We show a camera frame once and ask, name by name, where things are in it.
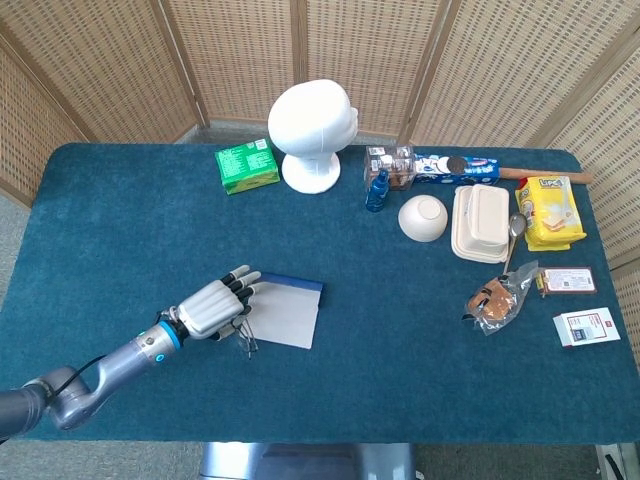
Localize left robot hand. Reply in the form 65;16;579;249
174;264;269;342

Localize black eyeglasses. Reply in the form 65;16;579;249
232;314;260;360

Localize blue glasses case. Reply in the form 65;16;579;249
244;272;325;351

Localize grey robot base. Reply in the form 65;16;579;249
198;442;417;480

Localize green cardboard box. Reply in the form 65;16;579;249
214;138;281;196

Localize blue table cloth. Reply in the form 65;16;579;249
0;142;626;446

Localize blue spray bottle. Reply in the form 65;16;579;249
364;168;391;213

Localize white foam mannequin head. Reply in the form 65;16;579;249
267;78;360;195

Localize white upturned bowl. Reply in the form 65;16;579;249
397;194;449;244

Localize clear plastic cookie box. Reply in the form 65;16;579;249
363;145;417;192

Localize rattan folding screen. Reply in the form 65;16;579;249
0;0;640;366

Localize clear bag with bread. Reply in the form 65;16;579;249
462;260;540;337

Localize beige lidded lunch box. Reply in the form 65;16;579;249
450;183;511;265

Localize blue sandwich cookie box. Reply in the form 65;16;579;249
412;153;501;184

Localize metal spoon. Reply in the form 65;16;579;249
501;213;529;275

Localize yellow snack bag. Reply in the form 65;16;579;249
515;175;588;253

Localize brown snack packet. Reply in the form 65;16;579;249
535;266;599;299

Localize wooden rolling pin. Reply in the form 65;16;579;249
498;167;594;185

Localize small white printed box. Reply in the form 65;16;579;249
552;306;622;349

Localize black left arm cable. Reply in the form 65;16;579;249
49;354;109;401

